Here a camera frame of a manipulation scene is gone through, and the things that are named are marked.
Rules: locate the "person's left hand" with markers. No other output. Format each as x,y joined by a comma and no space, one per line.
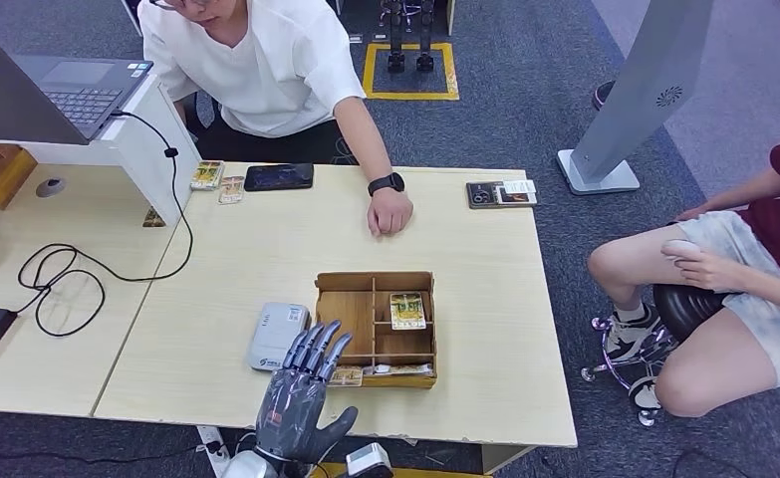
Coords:
713,272
389,214

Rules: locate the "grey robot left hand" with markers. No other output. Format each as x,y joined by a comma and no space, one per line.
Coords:
290,415

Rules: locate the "person's right hand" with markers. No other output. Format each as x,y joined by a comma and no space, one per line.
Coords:
694,212

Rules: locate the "white handheld phone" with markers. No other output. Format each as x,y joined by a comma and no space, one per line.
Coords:
680,249

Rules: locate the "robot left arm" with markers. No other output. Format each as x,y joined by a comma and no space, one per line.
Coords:
247,467

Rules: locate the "person's left forearm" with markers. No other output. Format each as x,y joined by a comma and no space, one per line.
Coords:
779,297
366,135

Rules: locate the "person's right forearm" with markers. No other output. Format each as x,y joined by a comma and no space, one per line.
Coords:
746,192

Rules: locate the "person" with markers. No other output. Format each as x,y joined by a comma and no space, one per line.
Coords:
713,376
277,66

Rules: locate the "white plastic card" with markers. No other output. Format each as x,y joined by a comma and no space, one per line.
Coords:
403,369

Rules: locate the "orange picture card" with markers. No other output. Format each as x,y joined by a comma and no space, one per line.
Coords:
513,198

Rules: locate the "small white card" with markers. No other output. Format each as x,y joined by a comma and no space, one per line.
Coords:
520,186

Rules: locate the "black wristwatch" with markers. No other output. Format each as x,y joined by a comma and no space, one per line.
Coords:
386,184

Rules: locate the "black stool with chrome base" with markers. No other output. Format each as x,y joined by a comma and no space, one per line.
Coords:
683,310

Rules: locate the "white power strip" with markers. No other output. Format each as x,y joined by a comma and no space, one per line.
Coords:
212,452

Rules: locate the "wooden compartment organizer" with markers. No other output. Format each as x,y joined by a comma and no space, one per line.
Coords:
356,310

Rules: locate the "black smartphone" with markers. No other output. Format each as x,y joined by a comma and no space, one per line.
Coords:
279,177

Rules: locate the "yellow floor tape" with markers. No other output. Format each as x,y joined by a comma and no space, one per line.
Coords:
410,95
442,474

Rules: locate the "silver kiosk stand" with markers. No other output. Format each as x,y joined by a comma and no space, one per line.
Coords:
640,79

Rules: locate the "dark round object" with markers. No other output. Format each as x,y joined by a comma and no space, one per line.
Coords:
604,95

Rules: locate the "standing humanoid robot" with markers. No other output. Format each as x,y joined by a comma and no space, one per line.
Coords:
396,39

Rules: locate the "stack of hotel cards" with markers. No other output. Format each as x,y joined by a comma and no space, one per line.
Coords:
207,175

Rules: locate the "white laptop stand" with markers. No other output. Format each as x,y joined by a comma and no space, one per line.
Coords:
145,145

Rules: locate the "dark grey laptop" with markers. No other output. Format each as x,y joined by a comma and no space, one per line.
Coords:
86,92

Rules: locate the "grey computer mouse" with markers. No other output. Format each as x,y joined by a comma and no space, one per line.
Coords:
49,187

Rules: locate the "wooden storage box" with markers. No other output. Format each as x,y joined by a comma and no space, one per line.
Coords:
16,173

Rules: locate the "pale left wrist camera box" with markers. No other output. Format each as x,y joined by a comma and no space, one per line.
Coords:
368,462

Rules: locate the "dark phone with camera rings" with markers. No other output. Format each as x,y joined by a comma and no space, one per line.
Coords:
478,196

